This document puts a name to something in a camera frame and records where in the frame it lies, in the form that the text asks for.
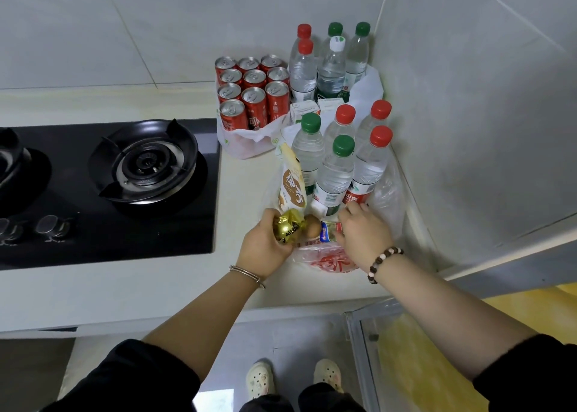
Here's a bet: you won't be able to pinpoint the person's left hand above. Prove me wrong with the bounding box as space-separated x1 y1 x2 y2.
236 208 296 283

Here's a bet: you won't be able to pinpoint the person's right hand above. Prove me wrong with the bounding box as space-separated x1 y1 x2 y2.
335 201 395 274

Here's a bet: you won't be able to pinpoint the gold candies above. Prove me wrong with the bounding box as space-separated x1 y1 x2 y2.
272 208 307 246

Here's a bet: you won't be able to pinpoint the small blue yellow packet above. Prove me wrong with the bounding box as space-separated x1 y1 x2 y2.
317 220 346 246

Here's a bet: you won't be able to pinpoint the brown egg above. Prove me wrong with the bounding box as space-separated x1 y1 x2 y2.
302 215 323 240

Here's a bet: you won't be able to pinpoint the coconut snack pouch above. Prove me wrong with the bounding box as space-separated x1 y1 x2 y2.
277 142 308 221

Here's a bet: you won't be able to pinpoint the group of red cans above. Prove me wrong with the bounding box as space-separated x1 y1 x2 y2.
214 54 292 132

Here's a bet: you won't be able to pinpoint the white green cap bottle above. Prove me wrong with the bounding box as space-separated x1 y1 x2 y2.
314 35 348 101

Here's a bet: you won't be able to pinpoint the person's right forearm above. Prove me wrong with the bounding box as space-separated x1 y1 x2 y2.
371 253 537 381

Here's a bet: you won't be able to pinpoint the person's left forearm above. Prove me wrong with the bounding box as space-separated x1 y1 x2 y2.
143 267 264 383

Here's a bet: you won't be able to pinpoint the person's black left sleeve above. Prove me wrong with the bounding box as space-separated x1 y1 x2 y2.
38 338 201 412

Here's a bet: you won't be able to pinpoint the person's black sleeve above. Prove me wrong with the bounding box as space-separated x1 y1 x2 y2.
38 338 201 412
472 333 577 412

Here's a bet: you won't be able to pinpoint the person's black right sleeve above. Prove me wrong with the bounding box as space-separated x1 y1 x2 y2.
472 333 577 412

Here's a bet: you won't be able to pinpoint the silver bangle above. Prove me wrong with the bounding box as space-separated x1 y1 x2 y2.
228 264 267 291

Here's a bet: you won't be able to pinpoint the clear red print plastic bag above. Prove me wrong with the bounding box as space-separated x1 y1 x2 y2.
266 154 406 275

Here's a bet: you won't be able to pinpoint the white plastic bag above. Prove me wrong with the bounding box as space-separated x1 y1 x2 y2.
216 64 385 160

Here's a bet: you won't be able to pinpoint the white framed glass door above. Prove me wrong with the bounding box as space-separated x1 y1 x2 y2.
344 283 577 412

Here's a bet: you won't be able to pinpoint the white perforated clog shoe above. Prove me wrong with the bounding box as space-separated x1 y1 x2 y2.
245 361 276 401
313 358 344 395

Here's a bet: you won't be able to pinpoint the yellow dotted curtain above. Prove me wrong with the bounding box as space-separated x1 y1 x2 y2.
376 283 577 412

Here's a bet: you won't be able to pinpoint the black trousers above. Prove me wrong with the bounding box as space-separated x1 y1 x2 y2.
239 382 366 412

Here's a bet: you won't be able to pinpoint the black glass gas hob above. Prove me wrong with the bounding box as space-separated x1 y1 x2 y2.
0 118 222 271

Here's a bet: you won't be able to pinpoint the black stove knob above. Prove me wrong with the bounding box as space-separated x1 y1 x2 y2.
35 214 75 244
0 217 26 246

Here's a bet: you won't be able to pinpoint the brown white beaded bracelet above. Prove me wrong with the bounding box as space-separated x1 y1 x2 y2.
367 246 405 285

